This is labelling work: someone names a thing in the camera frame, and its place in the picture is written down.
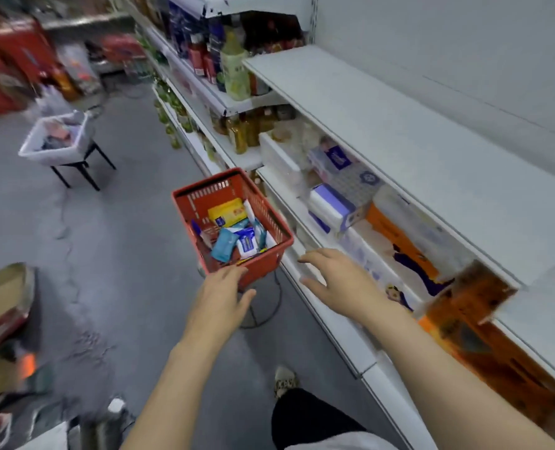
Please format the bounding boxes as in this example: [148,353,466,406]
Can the white flat box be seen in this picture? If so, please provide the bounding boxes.
[17,421,70,450]

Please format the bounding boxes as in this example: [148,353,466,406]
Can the row of yellow oil bottles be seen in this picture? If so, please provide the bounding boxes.
[209,105,297,155]

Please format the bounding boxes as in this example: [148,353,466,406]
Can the brown cardboard box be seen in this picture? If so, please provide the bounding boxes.
[0,262,37,361]

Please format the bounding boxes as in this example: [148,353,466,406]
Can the person's right hand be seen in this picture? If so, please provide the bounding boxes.
[297,247,401,326]

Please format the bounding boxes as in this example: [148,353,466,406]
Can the person's right forearm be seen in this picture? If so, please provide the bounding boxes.
[373,304,555,450]

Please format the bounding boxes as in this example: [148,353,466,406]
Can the purple and white tissue pack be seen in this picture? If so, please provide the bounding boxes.
[307,184,358,233]

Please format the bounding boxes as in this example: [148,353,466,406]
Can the pile of colourful packets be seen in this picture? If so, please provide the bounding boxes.
[41,121,74,151]

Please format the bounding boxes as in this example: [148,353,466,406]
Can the black stool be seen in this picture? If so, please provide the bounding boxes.
[50,142,117,192]

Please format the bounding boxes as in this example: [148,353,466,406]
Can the large white paper roll pack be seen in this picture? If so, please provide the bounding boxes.
[258,119,325,193]

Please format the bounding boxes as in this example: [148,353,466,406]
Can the person's left hand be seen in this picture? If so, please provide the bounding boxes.
[182,266,258,353]

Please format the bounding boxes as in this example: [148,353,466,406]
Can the heap of assorted goods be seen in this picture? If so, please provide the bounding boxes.
[0,341,53,418]

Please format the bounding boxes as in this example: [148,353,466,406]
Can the pink tissue pack blue label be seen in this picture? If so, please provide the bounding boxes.
[307,142,353,181]

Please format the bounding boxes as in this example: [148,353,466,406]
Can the white wrapped paper pack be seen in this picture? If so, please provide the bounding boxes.
[373,184,475,282]

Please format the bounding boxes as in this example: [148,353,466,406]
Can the white shirt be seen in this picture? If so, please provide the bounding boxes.
[284,431,400,450]

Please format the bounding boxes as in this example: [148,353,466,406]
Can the red plastic shopping basket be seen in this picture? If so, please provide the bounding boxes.
[172,167,295,291]

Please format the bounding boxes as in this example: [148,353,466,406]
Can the orange white paper roll pack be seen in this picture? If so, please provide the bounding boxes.
[340,203,456,314]

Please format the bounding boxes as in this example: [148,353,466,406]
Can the pile of wipe packets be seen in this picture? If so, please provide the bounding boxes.
[191,197,278,266]

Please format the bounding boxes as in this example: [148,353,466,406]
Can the white plastic bin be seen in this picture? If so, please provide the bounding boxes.
[18,112,96,166]

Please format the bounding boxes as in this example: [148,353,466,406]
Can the person's left forearm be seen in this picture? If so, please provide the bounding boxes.
[120,339,231,450]

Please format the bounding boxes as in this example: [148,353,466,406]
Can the black floor cable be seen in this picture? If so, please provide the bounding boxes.
[239,271,283,329]

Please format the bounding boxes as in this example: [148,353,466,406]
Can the leopard print shoe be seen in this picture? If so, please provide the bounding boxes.
[274,366,300,400]

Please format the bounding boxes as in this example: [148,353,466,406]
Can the white purple dotted tissue pack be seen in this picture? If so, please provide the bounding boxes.
[329,161,384,207]

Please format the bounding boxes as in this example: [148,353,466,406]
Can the black trousers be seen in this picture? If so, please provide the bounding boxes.
[271,387,367,450]

